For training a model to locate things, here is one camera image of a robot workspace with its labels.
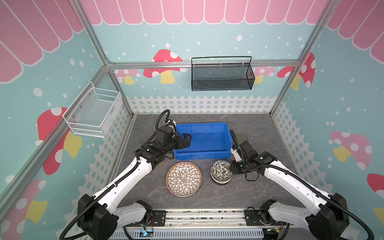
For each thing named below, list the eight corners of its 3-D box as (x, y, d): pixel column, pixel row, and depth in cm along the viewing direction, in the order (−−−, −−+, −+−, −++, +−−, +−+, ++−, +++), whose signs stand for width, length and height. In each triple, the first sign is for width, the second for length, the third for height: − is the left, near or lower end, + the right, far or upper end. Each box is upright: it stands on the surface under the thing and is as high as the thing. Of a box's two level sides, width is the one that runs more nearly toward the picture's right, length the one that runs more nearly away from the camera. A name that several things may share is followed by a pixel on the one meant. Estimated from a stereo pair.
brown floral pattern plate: (165, 197, 83) (163, 195, 79) (169, 164, 95) (168, 161, 92) (202, 197, 83) (202, 195, 79) (201, 164, 95) (201, 161, 92)
